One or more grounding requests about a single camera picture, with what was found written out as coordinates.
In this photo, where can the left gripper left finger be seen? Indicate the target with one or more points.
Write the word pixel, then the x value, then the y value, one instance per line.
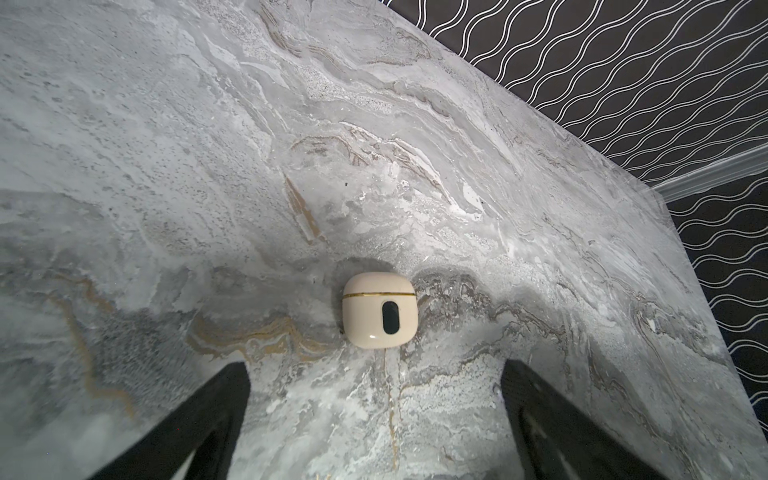
pixel 203 429

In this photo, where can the beige earbud charging case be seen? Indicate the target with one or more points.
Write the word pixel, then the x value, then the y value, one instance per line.
pixel 379 310

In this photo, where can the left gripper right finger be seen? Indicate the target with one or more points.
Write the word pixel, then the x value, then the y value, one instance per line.
pixel 555 440

